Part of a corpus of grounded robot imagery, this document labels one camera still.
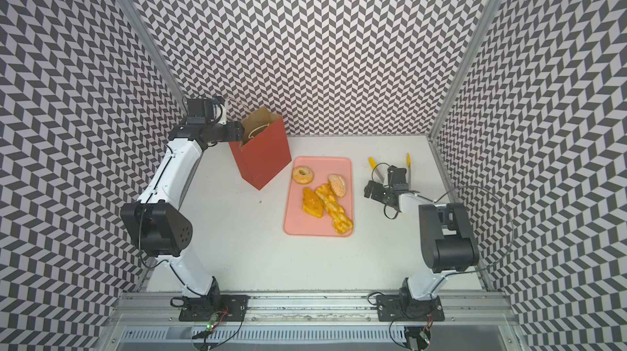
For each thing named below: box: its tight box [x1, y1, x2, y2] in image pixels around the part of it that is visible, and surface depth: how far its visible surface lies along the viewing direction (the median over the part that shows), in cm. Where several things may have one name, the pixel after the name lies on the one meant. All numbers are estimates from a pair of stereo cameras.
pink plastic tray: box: [283, 155, 353, 237], surface depth 98 cm
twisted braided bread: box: [315, 183, 354, 236], surface depth 94 cm
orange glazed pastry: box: [302, 186, 325, 219], surface depth 93 cm
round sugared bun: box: [327, 173, 347, 198], surface depth 98 cm
